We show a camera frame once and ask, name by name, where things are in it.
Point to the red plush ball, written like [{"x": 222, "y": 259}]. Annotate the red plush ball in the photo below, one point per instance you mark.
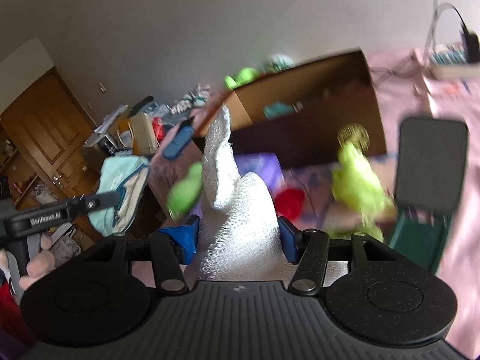
[{"x": 289, "y": 203}]

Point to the light blue cloth pouch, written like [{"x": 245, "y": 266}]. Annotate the light blue cloth pouch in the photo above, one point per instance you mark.
[{"x": 126, "y": 175}]

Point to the wooden door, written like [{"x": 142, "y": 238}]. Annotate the wooden door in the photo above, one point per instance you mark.
[{"x": 49, "y": 128}]

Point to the white mesh soft toy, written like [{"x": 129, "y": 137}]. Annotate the white mesh soft toy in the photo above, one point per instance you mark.
[{"x": 239, "y": 238}]

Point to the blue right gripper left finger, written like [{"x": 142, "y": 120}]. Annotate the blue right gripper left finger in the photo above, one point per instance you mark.
[{"x": 184, "y": 239}]

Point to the green yellow plush toy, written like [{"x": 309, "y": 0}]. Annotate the green yellow plush toy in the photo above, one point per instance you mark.
[{"x": 244, "y": 76}]

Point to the white power strip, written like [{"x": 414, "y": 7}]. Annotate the white power strip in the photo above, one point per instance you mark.
[{"x": 449, "y": 62}]

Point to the black smartphone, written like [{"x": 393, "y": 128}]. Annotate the black smartphone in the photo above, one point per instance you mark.
[{"x": 185, "y": 123}]

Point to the lime green plush toy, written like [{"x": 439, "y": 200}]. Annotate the lime green plush toy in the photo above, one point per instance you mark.
[{"x": 357, "y": 186}]

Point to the left hand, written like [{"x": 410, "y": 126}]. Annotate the left hand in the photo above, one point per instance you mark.
[{"x": 39, "y": 266}]

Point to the white panda plush toy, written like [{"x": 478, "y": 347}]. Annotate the white panda plush toy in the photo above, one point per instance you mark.
[{"x": 277, "y": 63}]

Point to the brown cardboard box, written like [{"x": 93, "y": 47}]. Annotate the brown cardboard box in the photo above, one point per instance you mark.
[{"x": 300, "y": 114}]

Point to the green round plush toy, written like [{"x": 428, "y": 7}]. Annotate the green round plush toy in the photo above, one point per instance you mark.
[{"x": 185, "y": 193}]

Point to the blue plastic case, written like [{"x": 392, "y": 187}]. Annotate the blue plastic case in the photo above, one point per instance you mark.
[{"x": 181, "y": 140}]

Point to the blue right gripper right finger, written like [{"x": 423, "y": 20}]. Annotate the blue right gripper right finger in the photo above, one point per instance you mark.
[{"x": 291, "y": 240}]

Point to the purple wet wipes pack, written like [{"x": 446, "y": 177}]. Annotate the purple wet wipes pack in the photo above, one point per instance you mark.
[{"x": 265, "y": 165}]

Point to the yellow paper shopping bag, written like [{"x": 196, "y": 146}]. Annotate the yellow paper shopping bag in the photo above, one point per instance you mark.
[{"x": 136, "y": 133}]

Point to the black power adapter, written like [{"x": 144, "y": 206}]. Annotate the black power adapter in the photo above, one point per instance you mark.
[{"x": 471, "y": 47}]

